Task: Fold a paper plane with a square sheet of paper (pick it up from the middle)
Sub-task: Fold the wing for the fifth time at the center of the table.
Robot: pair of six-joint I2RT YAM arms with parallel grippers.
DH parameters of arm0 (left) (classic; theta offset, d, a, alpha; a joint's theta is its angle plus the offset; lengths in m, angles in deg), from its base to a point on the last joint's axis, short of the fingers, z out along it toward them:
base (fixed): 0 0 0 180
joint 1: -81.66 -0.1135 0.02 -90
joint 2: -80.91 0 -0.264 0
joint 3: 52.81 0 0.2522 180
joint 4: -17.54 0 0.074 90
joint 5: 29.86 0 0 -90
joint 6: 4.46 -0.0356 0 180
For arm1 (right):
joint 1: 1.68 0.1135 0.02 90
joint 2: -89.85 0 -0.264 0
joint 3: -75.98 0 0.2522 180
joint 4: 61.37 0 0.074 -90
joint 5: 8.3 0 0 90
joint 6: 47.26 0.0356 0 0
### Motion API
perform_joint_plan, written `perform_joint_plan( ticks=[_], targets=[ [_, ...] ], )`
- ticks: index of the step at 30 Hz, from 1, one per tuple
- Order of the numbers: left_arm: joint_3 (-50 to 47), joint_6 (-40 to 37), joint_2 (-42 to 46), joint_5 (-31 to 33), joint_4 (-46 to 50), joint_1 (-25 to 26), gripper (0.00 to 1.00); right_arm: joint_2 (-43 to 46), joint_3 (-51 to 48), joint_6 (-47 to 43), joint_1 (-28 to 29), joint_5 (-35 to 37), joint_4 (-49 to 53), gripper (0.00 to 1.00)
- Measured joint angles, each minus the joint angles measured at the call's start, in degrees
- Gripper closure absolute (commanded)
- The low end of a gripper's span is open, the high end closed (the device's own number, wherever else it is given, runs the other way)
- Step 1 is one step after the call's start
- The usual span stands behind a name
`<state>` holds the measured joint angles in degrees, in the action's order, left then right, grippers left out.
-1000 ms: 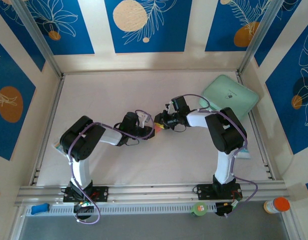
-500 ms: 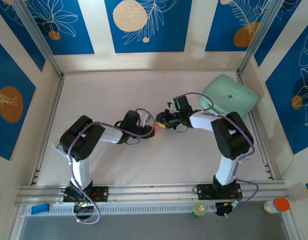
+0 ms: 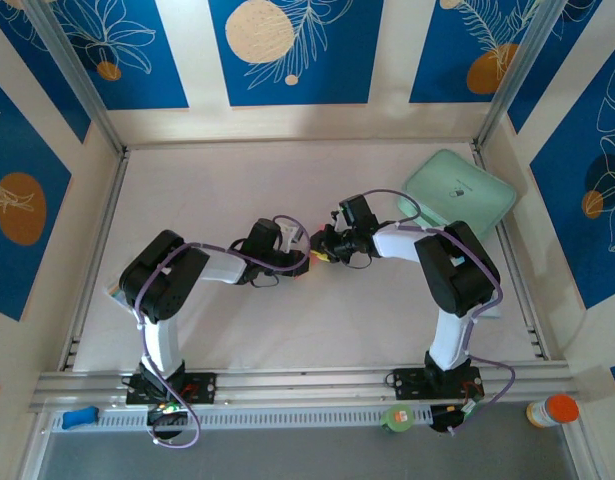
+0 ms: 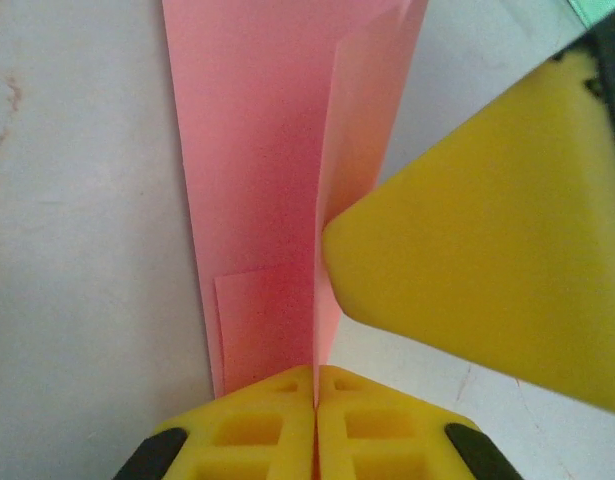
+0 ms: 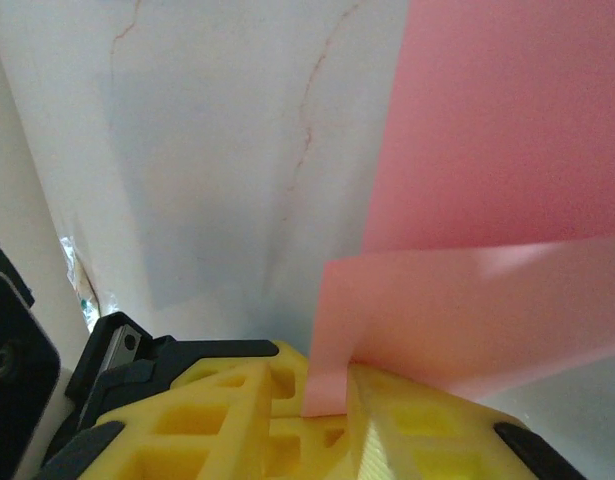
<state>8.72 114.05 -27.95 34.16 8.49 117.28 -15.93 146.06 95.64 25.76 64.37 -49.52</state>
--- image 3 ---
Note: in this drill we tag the long blue white packet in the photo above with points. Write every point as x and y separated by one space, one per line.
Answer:
494 313

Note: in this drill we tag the blue bone-shaped sponge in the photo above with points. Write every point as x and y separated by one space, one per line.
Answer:
79 419

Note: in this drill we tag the wide aluminium mounting rail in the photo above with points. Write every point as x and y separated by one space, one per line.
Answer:
307 387

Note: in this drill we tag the mint green zipper pouch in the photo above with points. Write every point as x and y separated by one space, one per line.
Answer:
462 185

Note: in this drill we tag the grey metal panel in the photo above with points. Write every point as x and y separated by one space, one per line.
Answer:
307 455

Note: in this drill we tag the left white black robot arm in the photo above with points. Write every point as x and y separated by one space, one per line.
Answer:
162 345

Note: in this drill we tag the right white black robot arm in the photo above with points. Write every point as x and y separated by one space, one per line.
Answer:
449 340

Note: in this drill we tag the green tape roll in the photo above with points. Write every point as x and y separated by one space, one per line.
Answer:
397 419

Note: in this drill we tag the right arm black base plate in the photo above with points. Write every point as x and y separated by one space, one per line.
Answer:
407 385

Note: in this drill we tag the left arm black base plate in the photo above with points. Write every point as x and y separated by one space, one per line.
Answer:
202 387

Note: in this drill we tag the aluminium frame post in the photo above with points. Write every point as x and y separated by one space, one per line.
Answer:
72 70
520 70

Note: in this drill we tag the orange-capped bottle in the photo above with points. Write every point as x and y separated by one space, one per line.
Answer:
557 410

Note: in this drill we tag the colourful striped packet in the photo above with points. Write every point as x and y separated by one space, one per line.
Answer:
114 295

